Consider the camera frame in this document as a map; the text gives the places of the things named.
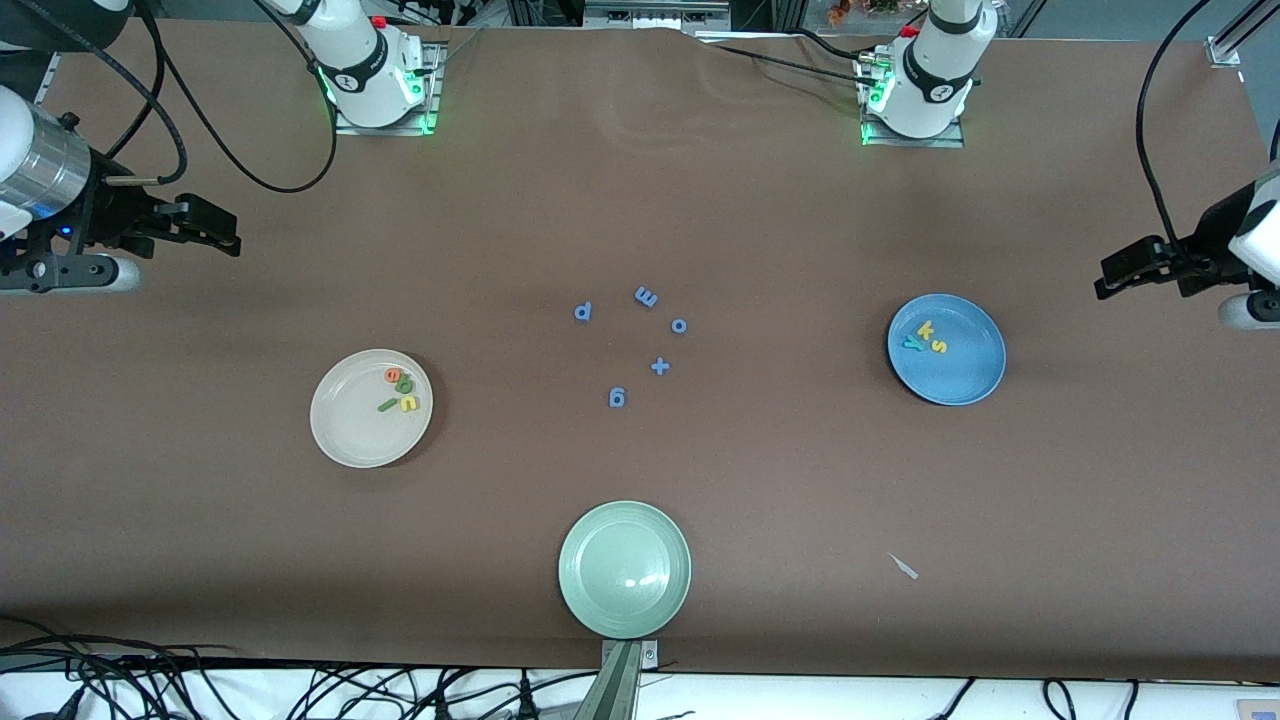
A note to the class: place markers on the grey metal box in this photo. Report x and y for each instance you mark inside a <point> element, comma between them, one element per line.
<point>650,12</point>

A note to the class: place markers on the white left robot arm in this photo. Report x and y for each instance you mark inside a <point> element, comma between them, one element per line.
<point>930,80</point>

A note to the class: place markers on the blue foam letter m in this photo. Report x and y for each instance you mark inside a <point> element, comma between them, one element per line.
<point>646,297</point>

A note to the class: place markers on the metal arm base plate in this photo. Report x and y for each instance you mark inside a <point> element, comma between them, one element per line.
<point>950,142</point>
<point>345,125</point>

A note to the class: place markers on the small white paper scrap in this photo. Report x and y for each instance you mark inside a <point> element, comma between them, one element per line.
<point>905,568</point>

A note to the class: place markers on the orange plastic object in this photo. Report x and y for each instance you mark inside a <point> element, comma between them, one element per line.
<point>840,12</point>

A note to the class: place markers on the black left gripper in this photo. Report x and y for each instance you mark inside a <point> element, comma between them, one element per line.
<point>1206,244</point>

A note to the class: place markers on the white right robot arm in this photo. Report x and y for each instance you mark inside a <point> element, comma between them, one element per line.
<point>365,70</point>

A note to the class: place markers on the brown table cover sheet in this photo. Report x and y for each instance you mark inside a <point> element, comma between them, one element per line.
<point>200,550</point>

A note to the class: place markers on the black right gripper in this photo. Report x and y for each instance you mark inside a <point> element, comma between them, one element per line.
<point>106,217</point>

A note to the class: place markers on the green round plate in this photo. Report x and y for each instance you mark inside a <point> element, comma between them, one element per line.
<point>625,570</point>

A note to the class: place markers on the beige round plate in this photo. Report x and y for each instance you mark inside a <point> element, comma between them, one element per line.
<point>350,430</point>

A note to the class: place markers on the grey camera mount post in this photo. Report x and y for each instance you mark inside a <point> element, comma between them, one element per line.
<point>615,690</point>

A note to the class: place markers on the pink object corner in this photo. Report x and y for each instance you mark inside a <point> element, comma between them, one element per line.
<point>1260,710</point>

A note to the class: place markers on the blue round plate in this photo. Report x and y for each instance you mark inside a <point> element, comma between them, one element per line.
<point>960,375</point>

